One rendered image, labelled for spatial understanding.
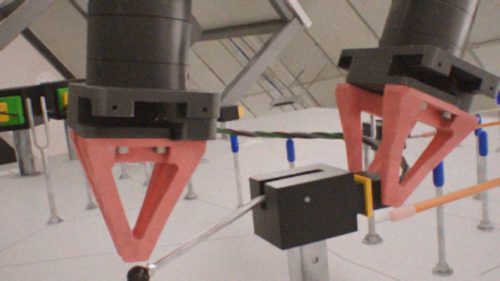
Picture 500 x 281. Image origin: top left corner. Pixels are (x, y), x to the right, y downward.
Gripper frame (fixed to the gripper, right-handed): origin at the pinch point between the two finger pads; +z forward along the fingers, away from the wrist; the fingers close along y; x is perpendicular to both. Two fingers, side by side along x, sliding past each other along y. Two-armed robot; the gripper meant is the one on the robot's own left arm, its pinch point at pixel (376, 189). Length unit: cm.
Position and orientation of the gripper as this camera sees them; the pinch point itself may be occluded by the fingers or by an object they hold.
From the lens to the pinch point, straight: 42.0
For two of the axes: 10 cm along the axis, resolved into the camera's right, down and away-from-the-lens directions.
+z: -3.0, 9.5, -0.1
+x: -8.6, -2.8, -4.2
